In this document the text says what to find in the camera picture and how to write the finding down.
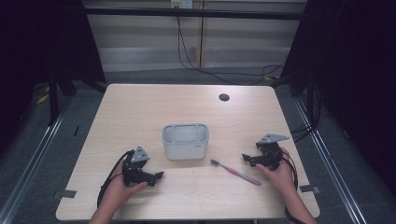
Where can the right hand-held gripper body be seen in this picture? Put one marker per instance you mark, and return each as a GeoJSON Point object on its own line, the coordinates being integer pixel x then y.
{"type": "Point", "coordinates": [269, 152]}

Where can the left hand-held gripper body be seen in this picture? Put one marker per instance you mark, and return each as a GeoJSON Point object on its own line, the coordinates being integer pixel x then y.
{"type": "Point", "coordinates": [134, 169]}

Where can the pink toothbrush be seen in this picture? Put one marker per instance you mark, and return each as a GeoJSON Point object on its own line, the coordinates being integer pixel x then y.
{"type": "Point", "coordinates": [236, 173]}

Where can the grey toothbrush holder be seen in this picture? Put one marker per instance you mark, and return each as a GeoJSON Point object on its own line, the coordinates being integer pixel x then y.
{"type": "Point", "coordinates": [185, 143]}

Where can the person's left hand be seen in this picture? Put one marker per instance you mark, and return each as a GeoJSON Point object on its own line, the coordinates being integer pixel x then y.
{"type": "Point", "coordinates": [120, 193]}

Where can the person's right hand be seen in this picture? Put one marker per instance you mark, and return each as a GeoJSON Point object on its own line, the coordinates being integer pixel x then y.
{"type": "Point", "coordinates": [281, 177]}

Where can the grey tape strip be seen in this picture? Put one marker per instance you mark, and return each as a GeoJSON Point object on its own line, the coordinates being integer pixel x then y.
{"type": "Point", "coordinates": [309, 188]}
{"type": "Point", "coordinates": [65, 194]}

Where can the black curtain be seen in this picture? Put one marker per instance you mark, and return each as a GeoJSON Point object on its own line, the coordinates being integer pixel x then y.
{"type": "Point", "coordinates": [40, 46]}
{"type": "Point", "coordinates": [351, 77]}

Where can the yellow floor tape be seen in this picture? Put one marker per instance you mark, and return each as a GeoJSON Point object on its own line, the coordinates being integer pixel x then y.
{"type": "Point", "coordinates": [42, 99]}

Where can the metal floor rail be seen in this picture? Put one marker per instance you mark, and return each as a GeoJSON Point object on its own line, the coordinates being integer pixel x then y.
{"type": "Point", "coordinates": [336, 174]}
{"type": "Point", "coordinates": [31, 165]}

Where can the black horizontal frame bar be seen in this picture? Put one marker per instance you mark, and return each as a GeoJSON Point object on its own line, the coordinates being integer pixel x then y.
{"type": "Point", "coordinates": [193, 13]}

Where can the white wall power outlet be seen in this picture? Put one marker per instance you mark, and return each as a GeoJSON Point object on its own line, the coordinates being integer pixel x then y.
{"type": "Point", "coordinates": [181, 3]}

